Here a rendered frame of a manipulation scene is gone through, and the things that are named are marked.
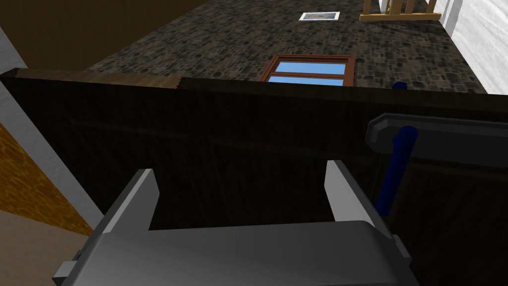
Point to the white framed wall picture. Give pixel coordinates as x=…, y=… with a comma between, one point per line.
x=319, y=16

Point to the light wooden furniture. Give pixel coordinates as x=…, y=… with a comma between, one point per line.
x=399, y=11

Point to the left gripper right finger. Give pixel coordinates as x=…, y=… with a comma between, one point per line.
x=347, y=196

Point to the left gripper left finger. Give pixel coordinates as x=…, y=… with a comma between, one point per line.
x=133, y=206

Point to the brown framed window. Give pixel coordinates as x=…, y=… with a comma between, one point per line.
x=309, y=71

